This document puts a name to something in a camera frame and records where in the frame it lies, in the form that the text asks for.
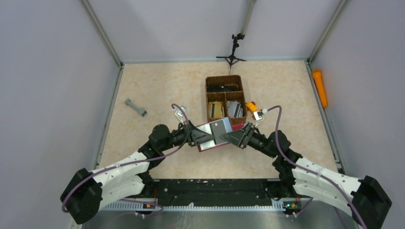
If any red leather card holder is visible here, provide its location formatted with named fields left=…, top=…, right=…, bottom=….
left=196, top=117, right=245, bottom=152

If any grey black credit card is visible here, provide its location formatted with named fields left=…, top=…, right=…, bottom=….
left=209, top=120, right=226, bottom=145

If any gold credit card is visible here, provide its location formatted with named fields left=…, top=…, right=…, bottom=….
left=208, top=102, right=223, bottom=118

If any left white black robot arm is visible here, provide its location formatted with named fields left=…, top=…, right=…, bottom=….
left=60, top=123, right=215, bottom=224

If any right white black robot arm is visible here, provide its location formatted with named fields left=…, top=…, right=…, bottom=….
left=221, top=123, right=392, bottom=229

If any gold cards pile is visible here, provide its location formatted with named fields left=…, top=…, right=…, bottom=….
left=208, top=101, right=225, bottom=120

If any black cards pile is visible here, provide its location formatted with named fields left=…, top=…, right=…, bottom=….
left=206, top=84, right=242, bottom=93

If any orange yellow toy car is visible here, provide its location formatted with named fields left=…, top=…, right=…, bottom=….
left=245, top=101, right=259, bottom=114

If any brown woven divided basket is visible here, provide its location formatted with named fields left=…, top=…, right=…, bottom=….
left=205, top=74, right=247, bottom=125

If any grey toy block bar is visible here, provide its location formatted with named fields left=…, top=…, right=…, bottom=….
left=124, top=98, right=147, bottom=117

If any orange flashlight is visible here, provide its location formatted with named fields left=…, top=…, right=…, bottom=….
left=312, top=69, right=328, bottom=108

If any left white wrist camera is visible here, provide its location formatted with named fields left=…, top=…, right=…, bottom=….
left=173, top=106, right=187, bottom=124

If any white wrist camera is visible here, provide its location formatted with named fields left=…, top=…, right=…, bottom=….
left=173, top=106, right=187, bottom=124
left=253, top=109, right=269, bottom=127

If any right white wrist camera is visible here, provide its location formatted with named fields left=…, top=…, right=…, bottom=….
left=253, top=109, right=269, bottom=127

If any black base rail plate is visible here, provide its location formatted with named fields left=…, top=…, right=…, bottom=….
left=123, top=178, right=312, bottom=208

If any black camera tripod stand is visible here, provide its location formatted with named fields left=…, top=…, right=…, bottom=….
left=216, top=33, right=246, bottom=69

